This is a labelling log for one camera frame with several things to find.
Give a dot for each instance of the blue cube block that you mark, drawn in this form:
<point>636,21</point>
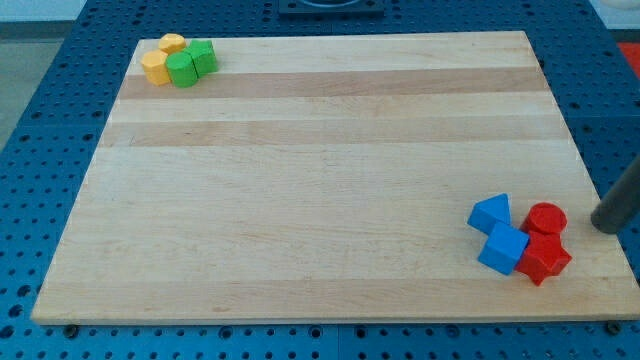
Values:
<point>503,248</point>

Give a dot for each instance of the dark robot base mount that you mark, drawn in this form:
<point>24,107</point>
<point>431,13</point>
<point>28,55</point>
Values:
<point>331,8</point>

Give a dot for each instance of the red star block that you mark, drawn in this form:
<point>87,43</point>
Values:
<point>543,257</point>

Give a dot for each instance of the wooden board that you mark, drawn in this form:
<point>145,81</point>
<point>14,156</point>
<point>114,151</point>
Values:
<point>329,179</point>

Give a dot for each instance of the yellow hexagon block front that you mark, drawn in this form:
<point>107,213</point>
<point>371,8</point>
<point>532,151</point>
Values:
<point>154,67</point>

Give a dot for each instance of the green block back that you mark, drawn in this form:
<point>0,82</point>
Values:
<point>203,56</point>

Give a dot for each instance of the red cylinder block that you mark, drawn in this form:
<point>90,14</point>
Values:
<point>545,218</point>

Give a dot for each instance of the blue triangle block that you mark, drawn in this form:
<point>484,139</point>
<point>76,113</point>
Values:
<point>487,213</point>

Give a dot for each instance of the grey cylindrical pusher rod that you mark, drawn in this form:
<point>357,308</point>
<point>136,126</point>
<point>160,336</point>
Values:
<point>620,204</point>

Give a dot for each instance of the green cylinder block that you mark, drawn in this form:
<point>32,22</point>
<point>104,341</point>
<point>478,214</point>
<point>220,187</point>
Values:
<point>181,69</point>

